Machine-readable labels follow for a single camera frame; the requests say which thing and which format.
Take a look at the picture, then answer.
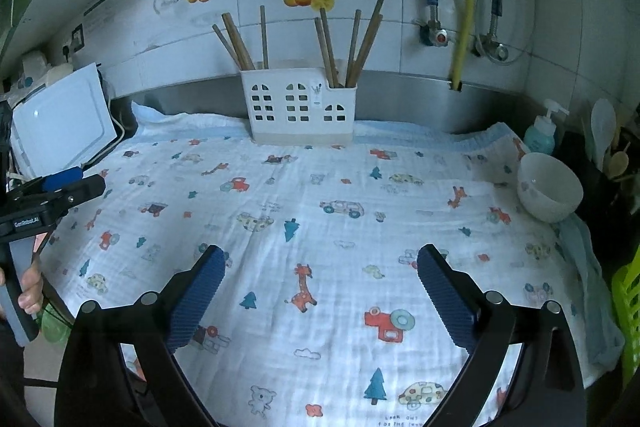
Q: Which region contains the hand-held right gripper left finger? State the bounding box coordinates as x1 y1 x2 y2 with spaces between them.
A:
55 245 226 427

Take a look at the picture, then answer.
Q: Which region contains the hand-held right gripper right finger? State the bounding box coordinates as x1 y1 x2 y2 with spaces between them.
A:
417 244 586 427

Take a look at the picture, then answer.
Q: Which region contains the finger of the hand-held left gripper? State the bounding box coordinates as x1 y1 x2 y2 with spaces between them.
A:
41 166 85 194
65 173 107 209

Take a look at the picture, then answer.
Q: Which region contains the white house-shaped chopstick holder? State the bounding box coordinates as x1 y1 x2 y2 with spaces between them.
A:
241 68 358 146

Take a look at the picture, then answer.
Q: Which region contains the bunch of wooden chopsticks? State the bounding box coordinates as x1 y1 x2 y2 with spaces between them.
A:
211 0 387 90

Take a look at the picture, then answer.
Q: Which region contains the person's left hand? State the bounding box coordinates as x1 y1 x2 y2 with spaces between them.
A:
19 254 46 317

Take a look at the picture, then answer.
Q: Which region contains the white plastic board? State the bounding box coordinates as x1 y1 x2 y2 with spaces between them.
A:
11 63 119 178

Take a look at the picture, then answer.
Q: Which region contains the green plastic object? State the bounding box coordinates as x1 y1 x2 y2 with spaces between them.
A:
41 304 76 344

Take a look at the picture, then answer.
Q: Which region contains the white plastic container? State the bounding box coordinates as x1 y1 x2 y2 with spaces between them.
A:
17 51 51 92

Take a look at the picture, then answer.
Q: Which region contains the printed white blanket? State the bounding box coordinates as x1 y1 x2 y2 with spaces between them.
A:
37 102 626 427

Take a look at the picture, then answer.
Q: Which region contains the white bowl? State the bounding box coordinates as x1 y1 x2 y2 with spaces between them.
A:
517 152 584 224

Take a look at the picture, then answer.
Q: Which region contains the light blue towel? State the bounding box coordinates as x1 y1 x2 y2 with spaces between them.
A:
557 217 626 369

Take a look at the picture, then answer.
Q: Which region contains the green plastic basket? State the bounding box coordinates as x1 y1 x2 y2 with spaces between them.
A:
611 247 640 390

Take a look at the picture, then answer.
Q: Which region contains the black utensil holder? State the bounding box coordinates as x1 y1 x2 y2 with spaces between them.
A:
560 129 640 258

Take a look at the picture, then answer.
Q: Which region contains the teal soap dispenser bottle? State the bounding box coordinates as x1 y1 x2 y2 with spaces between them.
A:
523 99 571 156

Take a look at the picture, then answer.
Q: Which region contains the wooden spoon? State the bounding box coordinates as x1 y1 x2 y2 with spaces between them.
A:
606 151 631 182

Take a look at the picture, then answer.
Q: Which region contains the white rice paddle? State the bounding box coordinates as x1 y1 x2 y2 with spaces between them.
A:
590 98 617 160

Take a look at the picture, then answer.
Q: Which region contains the white cable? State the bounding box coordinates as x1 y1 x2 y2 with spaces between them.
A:
80 94 127 170

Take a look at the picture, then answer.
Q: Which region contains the metal wall valve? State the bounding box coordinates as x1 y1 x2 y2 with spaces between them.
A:
474 34 510 64
417 21 451 48

